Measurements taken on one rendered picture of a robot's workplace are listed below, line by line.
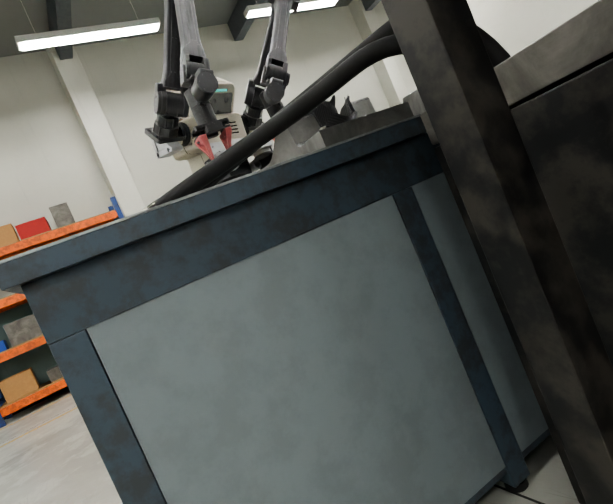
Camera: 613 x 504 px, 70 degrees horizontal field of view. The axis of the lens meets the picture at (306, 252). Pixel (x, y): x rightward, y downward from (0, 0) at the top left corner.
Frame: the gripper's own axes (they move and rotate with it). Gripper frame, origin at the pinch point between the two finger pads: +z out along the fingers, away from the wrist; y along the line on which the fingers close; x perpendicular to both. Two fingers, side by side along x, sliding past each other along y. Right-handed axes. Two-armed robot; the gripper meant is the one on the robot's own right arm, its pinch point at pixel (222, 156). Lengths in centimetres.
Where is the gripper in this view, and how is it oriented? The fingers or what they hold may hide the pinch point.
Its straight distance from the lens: 128.0
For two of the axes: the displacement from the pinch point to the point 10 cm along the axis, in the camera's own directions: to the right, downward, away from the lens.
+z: 3.9, 9.2, 0.7
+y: 8.3, -3.8, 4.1
